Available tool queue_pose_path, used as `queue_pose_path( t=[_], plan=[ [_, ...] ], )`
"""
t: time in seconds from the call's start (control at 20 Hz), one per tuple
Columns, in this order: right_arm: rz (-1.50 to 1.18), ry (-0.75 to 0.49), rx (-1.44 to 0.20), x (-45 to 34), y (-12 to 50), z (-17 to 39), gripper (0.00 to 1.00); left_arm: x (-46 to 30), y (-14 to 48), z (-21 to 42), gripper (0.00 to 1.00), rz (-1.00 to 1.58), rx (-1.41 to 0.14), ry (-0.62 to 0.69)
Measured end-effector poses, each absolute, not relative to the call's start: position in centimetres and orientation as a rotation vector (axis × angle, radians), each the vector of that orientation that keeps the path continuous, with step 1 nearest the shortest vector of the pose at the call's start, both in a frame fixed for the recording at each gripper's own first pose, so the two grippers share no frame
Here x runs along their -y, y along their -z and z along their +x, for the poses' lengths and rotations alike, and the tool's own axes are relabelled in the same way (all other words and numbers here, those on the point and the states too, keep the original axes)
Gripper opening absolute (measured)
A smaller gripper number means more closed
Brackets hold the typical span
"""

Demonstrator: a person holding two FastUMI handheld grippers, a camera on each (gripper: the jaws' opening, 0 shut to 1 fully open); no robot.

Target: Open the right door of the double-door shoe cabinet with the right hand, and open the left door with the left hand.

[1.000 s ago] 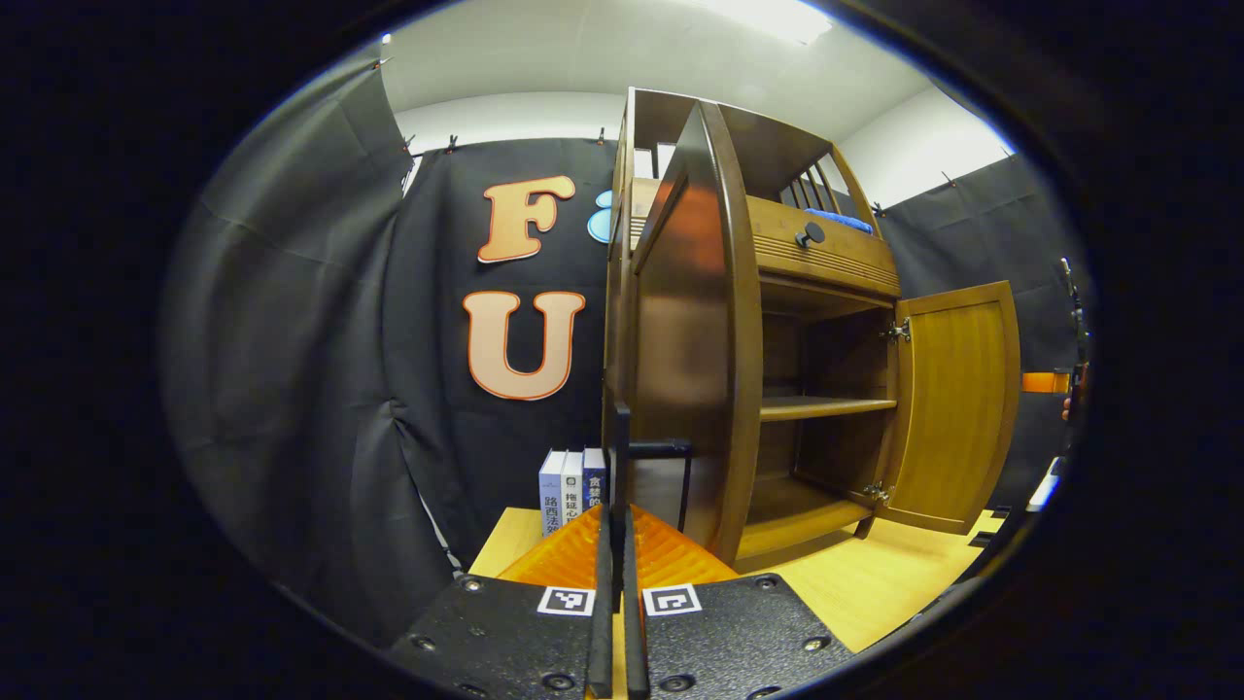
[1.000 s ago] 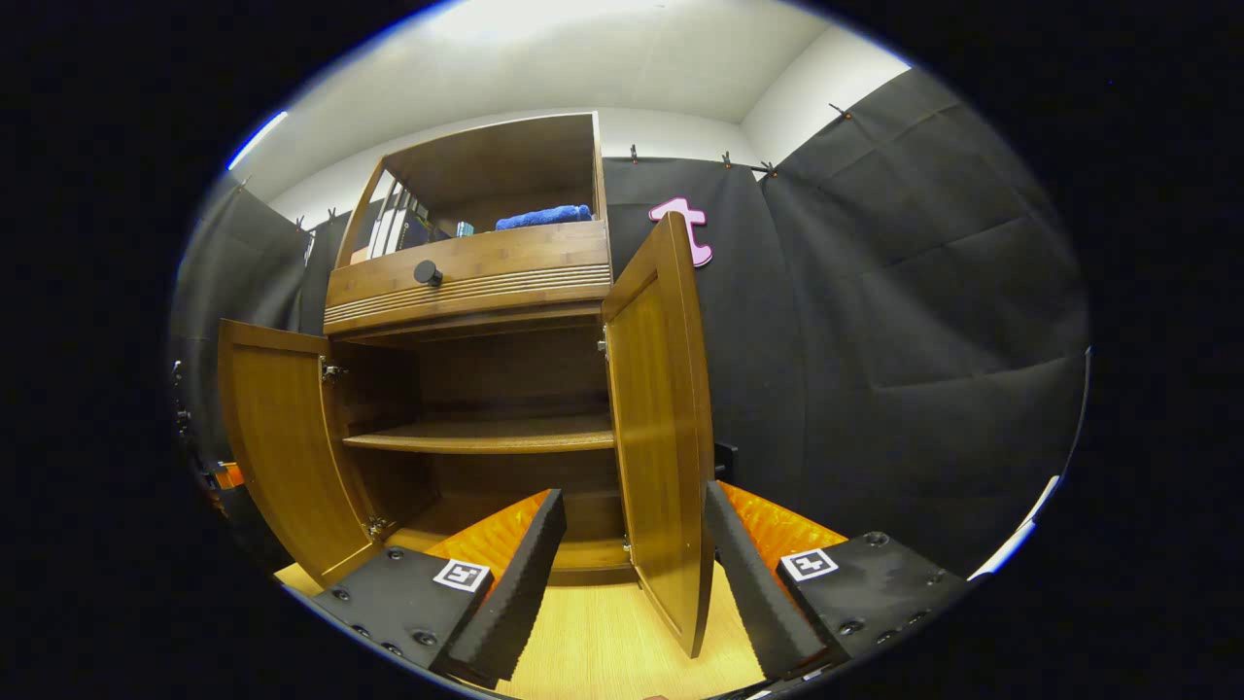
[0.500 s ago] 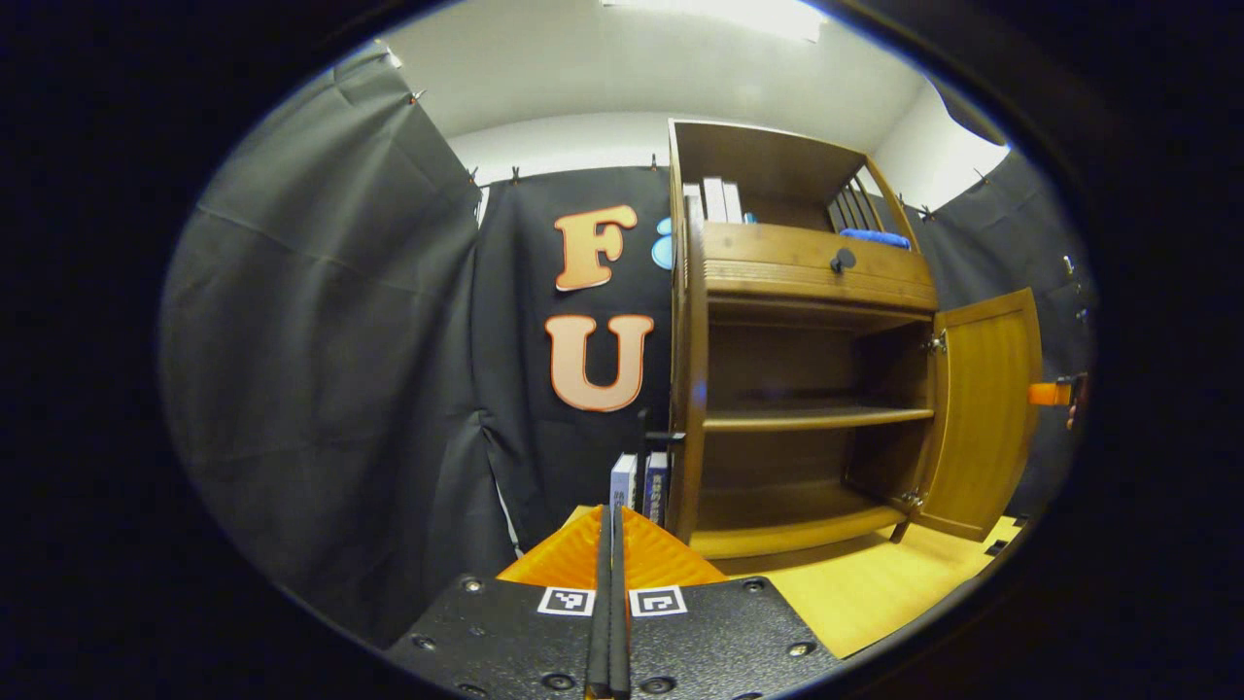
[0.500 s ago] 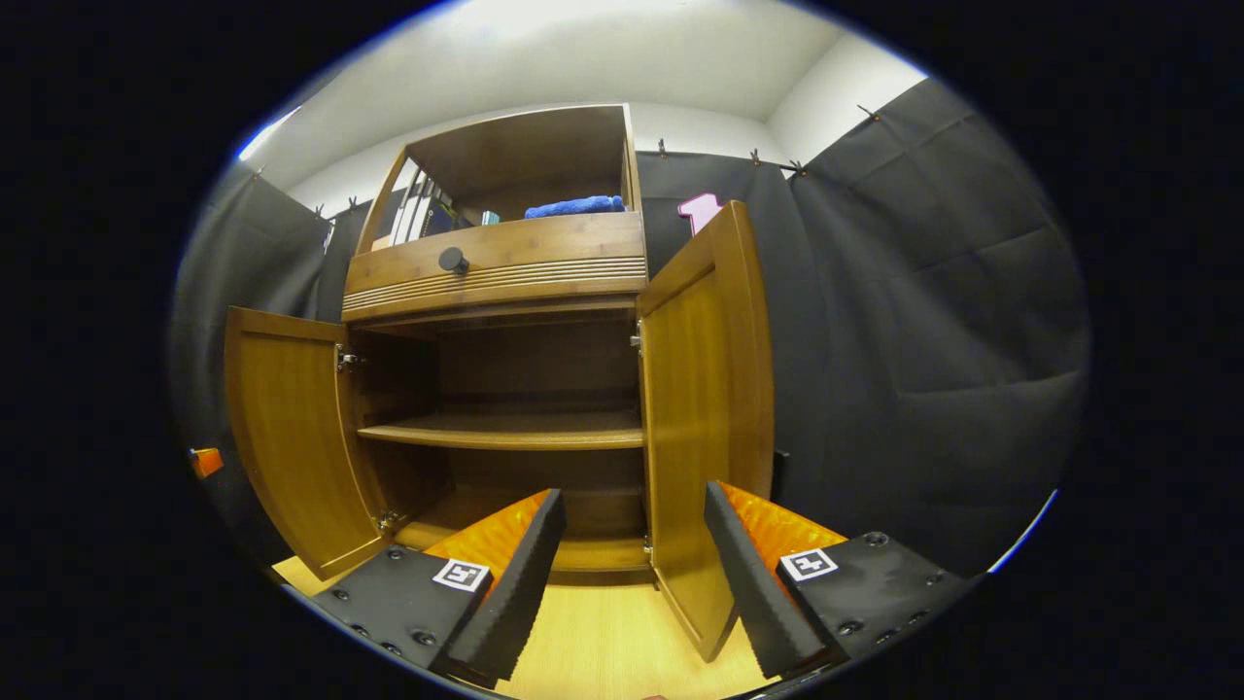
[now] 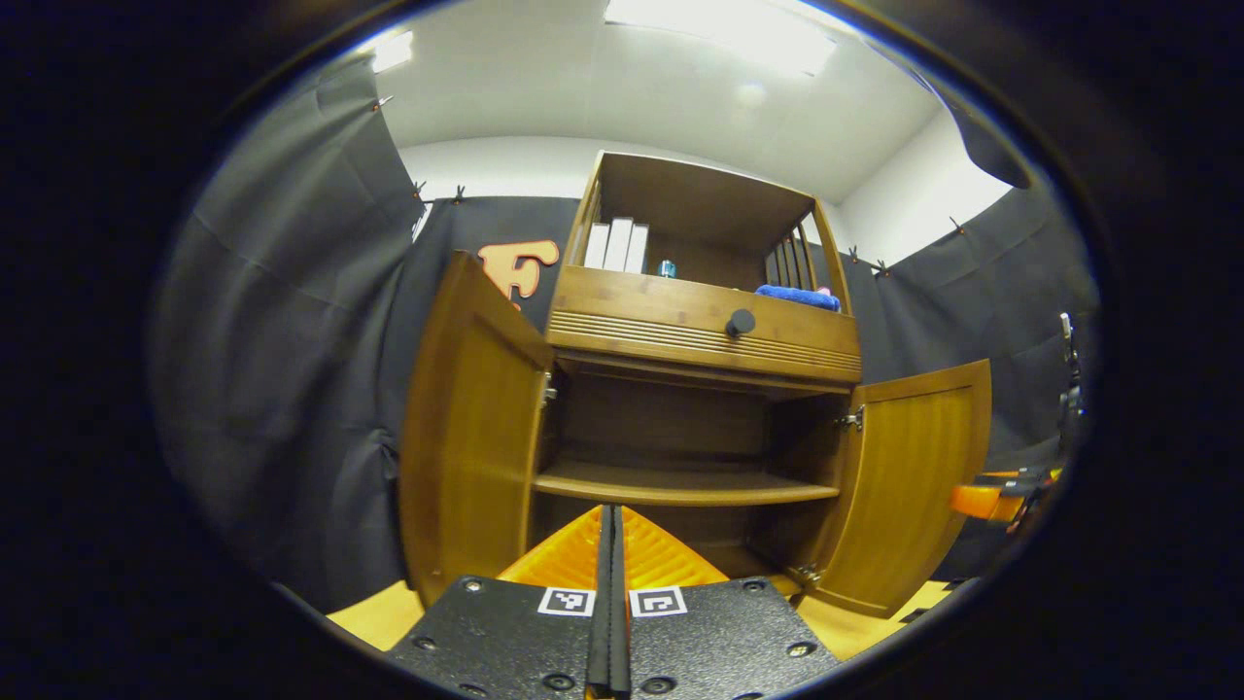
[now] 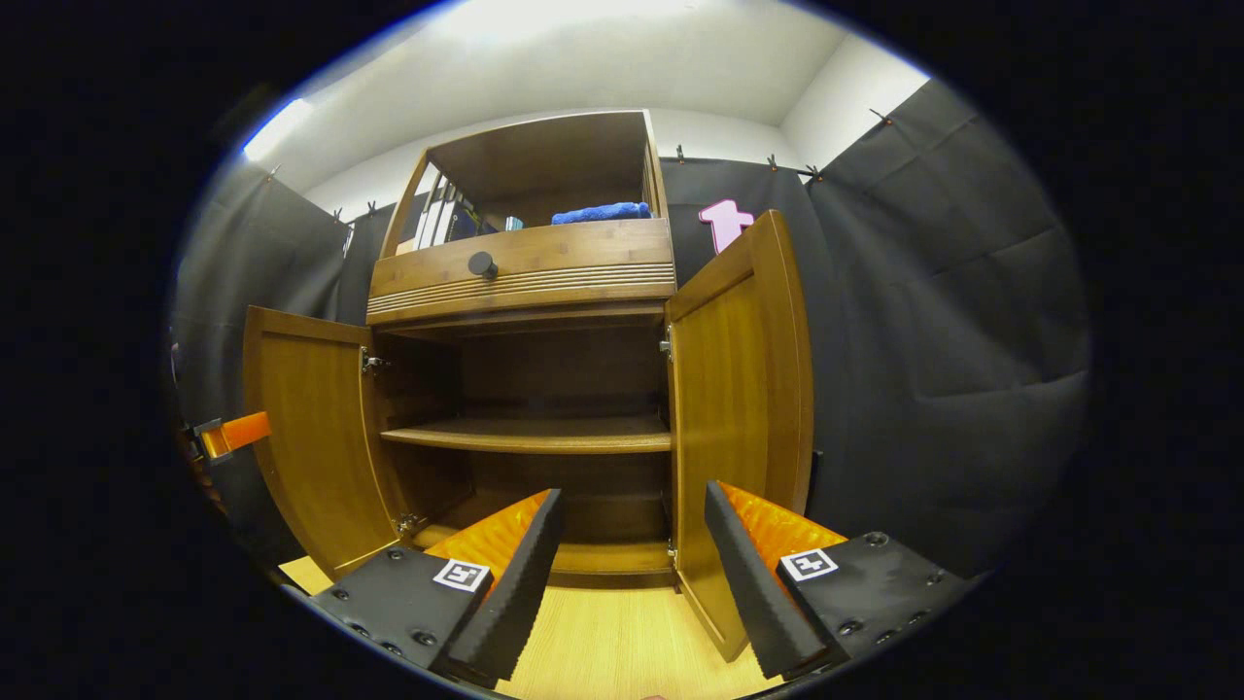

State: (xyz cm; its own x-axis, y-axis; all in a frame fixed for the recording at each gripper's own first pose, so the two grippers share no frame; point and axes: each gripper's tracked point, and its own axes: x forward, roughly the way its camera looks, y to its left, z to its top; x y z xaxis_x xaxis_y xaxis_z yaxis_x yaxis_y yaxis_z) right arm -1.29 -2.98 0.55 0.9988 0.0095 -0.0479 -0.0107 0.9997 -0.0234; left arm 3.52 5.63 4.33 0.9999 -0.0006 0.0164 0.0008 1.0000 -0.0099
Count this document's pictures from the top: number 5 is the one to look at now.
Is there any wooden shoe cabinet door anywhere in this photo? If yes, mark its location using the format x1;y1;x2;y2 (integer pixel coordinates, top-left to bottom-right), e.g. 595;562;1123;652
398;250;555;606
799;360;994;620

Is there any wooden cabinet drawer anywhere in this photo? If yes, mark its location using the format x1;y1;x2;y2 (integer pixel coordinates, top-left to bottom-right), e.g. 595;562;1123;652
544;264;863;387

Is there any wooden double-door shoe cabinet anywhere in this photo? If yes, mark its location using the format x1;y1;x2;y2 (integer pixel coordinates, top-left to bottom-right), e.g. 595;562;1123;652
398;151;994;620

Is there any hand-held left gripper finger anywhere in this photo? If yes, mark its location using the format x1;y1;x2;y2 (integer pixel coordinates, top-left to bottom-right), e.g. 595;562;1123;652
610;504;842;700
387;504;615;700

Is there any black backdrop cloth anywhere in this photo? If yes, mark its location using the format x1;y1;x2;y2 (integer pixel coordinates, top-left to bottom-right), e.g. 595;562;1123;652
151;58;1099;613

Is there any large ceiling light panel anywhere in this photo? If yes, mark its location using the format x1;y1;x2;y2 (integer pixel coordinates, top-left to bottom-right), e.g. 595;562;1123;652
603;0;839;74

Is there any blue towel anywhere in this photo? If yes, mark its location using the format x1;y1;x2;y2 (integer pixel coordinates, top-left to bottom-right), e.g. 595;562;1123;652
755;284;843;313

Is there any wooden inner cabinet shelf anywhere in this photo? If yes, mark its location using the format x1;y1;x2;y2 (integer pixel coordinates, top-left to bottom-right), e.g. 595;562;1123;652
533;460;842;508

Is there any small ceiling light panel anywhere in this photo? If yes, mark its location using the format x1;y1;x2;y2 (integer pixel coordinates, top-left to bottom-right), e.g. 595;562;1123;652
364;29;415;74

